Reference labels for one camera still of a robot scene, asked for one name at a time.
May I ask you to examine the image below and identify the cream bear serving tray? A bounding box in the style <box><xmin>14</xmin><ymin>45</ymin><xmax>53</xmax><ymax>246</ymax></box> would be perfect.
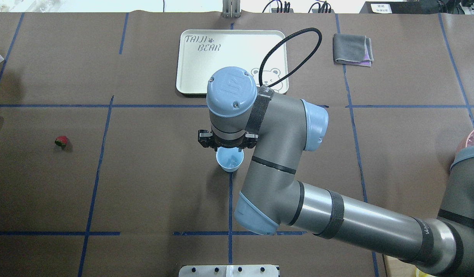
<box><xmin>176</xmin><ymin>30</ymin><xmax>289</xmax><ymax>95</ymax></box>

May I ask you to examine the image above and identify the grey folded cloth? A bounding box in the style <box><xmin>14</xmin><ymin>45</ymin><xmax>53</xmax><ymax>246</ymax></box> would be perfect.
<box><xmin>333</xmin><ymin>33</ymin><xmax>374</xmax><ymax>65</ymax></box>

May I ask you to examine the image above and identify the light blue plastic cup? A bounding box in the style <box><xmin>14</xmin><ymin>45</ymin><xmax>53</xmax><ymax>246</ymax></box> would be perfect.
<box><xmin>216</xmin><ymin>147</ymin><xmax>245</xmax><ymax>172</ymax></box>

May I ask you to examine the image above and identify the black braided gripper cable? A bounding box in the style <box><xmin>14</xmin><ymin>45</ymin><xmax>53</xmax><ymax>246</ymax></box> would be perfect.
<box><xmin>258</xmin><ymin>27</ymin><xmax>323</xmax><ymax>88</ymax></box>

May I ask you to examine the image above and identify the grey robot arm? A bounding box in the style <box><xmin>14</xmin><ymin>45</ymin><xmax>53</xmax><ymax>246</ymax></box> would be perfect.
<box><xmin>198</xmin><ymin>67</ymin><xmax>474</xmax><ymax>277</ymax></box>

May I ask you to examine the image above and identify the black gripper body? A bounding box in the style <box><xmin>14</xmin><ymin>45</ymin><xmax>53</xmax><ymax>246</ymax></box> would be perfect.
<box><xmin>198</xmin><ymin>129</ymin><xmax>259</xmax><ymax>151</ymax></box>

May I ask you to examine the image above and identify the red strawberry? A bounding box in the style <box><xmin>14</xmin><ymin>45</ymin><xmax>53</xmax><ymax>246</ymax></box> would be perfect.
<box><xmin>54</xmin><ymin>136</ymin><xmax>69</xmax><ymax>149</ymax></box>

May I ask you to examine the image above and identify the purple folded cloth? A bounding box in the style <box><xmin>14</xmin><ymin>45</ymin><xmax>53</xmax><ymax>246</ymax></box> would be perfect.
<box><xmin>349</xmin><ymin>52</ymin><xmax>374</xmax><ymax>68</ymax></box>

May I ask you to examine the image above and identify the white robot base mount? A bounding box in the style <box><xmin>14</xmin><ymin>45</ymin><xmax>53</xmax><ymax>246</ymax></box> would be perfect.
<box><xmin>178</xmin><ymin>264</ymin><xmax>280</xmax><ymax>277</ymax></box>

